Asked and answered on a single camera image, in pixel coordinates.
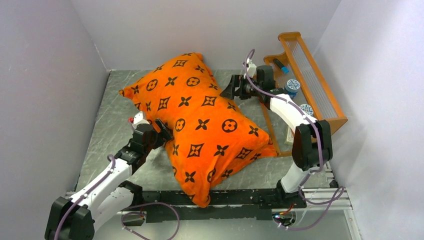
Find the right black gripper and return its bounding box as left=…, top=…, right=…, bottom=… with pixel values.
left=219, top=75, right=262, bottom=100

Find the orange patterned pillowcase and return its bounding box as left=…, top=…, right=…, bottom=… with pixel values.
left=119, top=52, right=277, bottom=208

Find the orange wooden rack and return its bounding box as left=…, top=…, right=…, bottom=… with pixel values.
left=259, top=31, right=348, bottom=158

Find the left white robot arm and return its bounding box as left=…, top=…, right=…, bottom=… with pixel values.
left=44, top=115, right=173, bottom=240

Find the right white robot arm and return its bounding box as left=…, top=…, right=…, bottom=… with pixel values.
left=220, top=63, right=333, bottom=208

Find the black marker blue cap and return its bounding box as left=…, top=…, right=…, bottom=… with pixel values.
left=272, top=58, right=290, bottom=74

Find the blue white round jar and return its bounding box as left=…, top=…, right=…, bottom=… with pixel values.
left=284, top=79, right=301, bottom=99

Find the white box under rack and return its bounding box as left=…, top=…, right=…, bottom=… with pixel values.
left=284, top=127, right=294, bottom=145

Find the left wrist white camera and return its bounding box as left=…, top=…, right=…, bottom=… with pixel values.
left=127, top=111, right=149, bottom=132

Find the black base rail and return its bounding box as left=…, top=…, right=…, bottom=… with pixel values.
left=130, top=188, right=307, bottom=223

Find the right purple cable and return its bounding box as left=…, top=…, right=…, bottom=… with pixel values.
left=243, top=48, right=345, bottom=232

